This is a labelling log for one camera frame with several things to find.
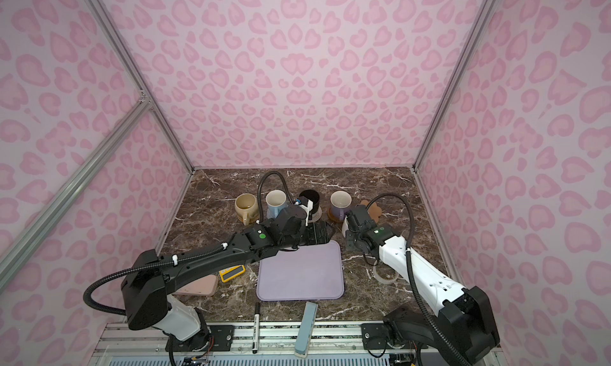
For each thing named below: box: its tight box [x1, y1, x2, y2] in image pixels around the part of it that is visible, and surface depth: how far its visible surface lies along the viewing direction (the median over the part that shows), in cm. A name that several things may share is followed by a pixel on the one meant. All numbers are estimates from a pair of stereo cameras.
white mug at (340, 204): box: [330, 190, 353, 222], surface depth 99 cm
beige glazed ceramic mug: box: [234, 192, 259, 226], surface depth 97 cm
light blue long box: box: [294, 300, 319, 359], surface depth 74 cm
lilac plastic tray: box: [256, 240, 345, 301], surface depth 86 cm
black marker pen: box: [252, 301, 261, 355], surface depth 76 cm
